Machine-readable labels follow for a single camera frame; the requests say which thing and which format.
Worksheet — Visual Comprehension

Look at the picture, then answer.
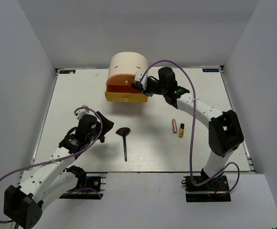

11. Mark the orange top drawer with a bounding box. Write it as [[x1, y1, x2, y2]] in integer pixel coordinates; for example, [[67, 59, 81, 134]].
[[106, 73, 136, 86]]

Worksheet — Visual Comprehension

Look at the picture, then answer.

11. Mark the yellow drawer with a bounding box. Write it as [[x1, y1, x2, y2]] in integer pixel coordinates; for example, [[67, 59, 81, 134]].
[[105, 85, 148, 103]]

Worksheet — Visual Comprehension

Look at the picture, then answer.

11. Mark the cream round drawer organizer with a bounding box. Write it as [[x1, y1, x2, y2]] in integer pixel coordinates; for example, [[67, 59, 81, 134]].
[[107, 52, 149, 83]]

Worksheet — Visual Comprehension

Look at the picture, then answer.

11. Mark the rose gold lipstick tube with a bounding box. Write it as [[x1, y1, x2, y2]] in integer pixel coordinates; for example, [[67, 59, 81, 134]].
[[171, 119, 178, 134]]

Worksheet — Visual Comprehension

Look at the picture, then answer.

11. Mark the black gold nail polish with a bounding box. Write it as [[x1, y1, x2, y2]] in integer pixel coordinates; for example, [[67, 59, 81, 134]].
[[179, 123, 185, 138]]

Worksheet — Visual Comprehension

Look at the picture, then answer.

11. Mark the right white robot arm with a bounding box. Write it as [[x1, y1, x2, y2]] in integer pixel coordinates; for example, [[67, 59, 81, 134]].
[[131, 67, 244, 190]]

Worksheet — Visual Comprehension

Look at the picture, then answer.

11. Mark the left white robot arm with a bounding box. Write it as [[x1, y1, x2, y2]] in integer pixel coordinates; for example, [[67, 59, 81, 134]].
[[3, 111, 114, 229]]

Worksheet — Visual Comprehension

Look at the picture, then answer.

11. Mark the black fan makeup brush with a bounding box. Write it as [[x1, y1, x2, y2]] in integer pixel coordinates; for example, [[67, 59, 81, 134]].
[[116, 127, 131, 162]]

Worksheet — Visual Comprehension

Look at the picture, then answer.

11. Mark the blue label sticker right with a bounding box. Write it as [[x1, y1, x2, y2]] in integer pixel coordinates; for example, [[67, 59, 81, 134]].
[[202, 68, 219, 73]]

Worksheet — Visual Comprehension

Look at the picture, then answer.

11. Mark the blue label sticker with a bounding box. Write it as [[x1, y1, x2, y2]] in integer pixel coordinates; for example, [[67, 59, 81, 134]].
[[202, 68, 219, 73], [59, 70, 76, 74]]

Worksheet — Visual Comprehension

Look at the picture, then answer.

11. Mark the blue label sticker left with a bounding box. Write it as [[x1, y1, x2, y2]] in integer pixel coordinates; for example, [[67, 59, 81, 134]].
[[59, 70, 76, 74]]

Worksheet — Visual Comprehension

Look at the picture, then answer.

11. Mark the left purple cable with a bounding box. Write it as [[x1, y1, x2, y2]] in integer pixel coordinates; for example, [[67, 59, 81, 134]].
[[0, 107, 106, 224]]

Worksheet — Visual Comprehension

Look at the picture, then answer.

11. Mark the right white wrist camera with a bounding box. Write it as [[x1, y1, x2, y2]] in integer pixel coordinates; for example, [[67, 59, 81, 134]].
[[134, 71, 145, 83]]

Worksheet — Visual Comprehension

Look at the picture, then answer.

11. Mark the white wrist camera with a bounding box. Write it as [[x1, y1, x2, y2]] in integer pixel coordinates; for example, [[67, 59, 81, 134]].
[[74, 105, 89, 120], [134, 71, 145, 83]]

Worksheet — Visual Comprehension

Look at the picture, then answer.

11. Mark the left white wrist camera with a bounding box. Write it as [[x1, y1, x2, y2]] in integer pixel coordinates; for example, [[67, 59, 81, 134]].
[[74, 105, 89, 120]]

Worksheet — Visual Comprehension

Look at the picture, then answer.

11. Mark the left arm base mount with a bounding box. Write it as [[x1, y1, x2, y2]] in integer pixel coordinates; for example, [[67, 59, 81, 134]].
[[60, 173, 107, 200]]

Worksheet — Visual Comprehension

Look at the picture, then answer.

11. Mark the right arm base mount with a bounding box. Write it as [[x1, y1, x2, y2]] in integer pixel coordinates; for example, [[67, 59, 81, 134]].
[[181, 176, 231, 203]]

